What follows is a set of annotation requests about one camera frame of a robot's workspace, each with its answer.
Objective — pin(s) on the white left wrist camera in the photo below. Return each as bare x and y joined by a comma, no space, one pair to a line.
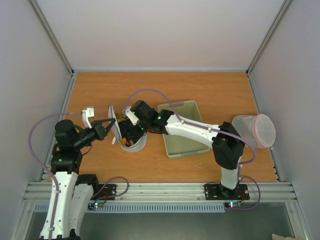
87,113

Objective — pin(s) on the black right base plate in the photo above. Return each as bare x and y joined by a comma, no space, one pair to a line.
215,191

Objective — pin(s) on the aluminium front rail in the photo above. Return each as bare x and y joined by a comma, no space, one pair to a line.
173,192

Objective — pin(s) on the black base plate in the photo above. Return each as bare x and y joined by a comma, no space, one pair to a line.
215,191
108,191

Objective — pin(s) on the green plastic basket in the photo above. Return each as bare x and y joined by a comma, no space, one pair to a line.
179,146

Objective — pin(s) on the grey slotted cable duct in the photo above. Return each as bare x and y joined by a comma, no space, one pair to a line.
125,208

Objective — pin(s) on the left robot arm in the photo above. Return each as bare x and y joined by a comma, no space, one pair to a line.
71,191

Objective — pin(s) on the mustard orange bra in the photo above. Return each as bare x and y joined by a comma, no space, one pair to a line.
119,117

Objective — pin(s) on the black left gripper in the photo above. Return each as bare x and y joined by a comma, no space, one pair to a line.
101,131

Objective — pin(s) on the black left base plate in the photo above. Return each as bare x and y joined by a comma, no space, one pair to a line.
108,191

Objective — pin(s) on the navy blue bra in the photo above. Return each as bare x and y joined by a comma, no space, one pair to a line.
123,125

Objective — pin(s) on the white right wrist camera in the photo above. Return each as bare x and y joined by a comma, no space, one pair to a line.
127,113

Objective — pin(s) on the pink-rimmed mesh laundry bag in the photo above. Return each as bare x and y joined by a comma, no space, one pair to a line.
258,130

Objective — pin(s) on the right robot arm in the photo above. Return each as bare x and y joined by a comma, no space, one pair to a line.
223,139

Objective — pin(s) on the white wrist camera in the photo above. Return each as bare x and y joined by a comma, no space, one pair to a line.
87,113
127,113

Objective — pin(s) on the white mesh laundry bag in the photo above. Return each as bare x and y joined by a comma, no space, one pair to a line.
133,147

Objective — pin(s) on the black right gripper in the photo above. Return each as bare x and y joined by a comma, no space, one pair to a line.
128,132

